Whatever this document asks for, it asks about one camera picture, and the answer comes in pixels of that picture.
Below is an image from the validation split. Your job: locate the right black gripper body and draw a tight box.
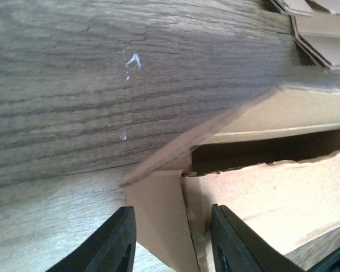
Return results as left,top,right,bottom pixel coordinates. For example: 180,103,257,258
308,247,340,272

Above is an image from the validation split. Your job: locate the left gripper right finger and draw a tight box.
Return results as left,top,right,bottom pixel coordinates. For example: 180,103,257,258
210,204,303,271

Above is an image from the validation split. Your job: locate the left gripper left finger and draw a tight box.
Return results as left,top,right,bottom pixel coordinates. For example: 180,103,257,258
48,206,136,272

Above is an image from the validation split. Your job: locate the cardboard box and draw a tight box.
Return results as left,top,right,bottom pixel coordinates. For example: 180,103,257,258
123,86,340,271

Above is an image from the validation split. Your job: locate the stack of flat cardboard blanks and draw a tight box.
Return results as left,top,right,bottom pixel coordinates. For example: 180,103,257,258
272,1,340,73

